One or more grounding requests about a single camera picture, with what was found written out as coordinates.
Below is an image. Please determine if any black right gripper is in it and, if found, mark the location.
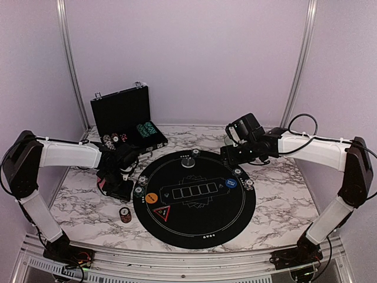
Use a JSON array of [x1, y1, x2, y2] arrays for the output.
[[219, 141, 257, 167]]

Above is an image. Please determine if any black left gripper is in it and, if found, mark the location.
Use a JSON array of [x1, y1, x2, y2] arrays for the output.
[[101, 169, 134, 202]]

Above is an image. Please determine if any green 50 chip stack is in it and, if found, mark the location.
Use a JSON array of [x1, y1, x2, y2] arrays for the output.
[[133, 186, 145, 198]]

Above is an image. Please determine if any blue small blind button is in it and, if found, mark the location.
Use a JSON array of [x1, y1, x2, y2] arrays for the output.
[[225, 179, 237, 189]]

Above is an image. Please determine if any orange big blind button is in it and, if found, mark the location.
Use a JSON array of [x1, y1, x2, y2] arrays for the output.
[[145, 193, 158, 204]]

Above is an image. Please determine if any red triangular all-in marker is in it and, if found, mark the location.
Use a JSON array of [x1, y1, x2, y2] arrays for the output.
[[153, 205, 171, 222]]

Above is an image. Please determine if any clear acrylic dealer button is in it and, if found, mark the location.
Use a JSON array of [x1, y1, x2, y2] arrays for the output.
[[181, 157, 196, 169]]

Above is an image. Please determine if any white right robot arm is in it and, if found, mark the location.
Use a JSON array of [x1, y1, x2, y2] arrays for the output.
[[221, 124, 376, 264]]

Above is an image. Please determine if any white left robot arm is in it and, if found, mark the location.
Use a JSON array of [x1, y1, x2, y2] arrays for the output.
[[1, 130, 138, 262]]

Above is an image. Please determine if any red playing card deck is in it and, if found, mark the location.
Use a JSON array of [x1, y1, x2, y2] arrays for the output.
[[97, 178, 105, 190]]

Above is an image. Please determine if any green glass bowl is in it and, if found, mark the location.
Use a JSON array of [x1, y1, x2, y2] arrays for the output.
[[224, 136, 237, 146]]

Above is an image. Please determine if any brown red chip stack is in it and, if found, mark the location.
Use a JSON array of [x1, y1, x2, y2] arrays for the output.
[[119, 207, 132, 223]]

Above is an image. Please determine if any brown 100 chip stack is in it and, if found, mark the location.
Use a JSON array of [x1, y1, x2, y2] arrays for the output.
[[111, 133, 119, 143]]

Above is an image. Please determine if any green chip row left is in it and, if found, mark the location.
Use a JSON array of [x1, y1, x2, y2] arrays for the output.
[[137, 124, 150, 138]]

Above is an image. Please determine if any green chip row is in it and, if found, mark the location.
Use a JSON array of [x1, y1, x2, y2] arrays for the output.
[[137, 124, 150, 138], [144, 121, 157, 135]]

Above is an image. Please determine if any black poker chip case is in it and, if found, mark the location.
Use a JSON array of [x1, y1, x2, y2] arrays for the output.
[[90, 82, 168, 155]]

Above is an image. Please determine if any green chip row right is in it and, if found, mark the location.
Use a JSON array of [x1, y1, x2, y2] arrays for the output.
[[144, 121, 157, 135]]

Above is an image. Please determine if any round black poker mat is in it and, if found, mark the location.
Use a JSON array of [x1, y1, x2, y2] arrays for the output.
[[133, 150, 256, 249]]

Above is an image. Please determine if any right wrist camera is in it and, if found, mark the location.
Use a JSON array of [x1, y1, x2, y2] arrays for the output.
[[225, 113, 266, 146]]

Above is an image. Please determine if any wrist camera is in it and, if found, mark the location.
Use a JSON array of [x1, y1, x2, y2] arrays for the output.
[[225, 113, 266, 146], [98, 144, 138, 175]]

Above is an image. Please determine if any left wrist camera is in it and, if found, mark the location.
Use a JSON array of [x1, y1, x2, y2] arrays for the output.
[[98, 144, 138, 175]]

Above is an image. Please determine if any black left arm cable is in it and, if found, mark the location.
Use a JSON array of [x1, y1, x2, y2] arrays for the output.
[[0, 138, 89, 198]]

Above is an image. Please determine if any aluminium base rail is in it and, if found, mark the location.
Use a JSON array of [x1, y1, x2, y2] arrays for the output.
[[10, 234, 356, 282]]

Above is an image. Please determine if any right aluminium frame post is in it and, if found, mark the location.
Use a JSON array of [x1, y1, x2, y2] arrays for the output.
[[280, 0, 318, 127]]

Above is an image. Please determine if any aluminium frame post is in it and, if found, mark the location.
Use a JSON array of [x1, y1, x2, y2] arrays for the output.
[[56, 0, 90, 130], [280, 0, 318, 127]]

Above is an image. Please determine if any left aluminium frame post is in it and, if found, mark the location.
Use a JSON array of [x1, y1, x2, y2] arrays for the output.
[[56, 0, 90, 130]]

